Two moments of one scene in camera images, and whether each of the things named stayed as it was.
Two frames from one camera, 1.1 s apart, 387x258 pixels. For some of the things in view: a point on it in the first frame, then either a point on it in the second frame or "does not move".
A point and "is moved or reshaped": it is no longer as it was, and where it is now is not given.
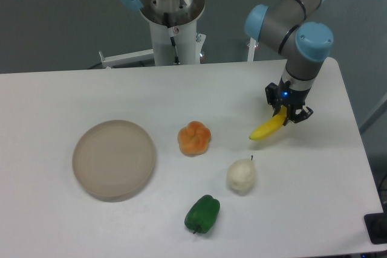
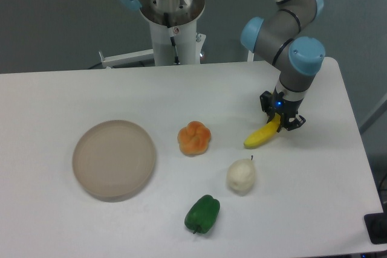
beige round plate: (113, 160) does not move
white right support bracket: (251, 50) does not move
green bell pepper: (202, 214) does not move
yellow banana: (270, 125) is moved or reshaped
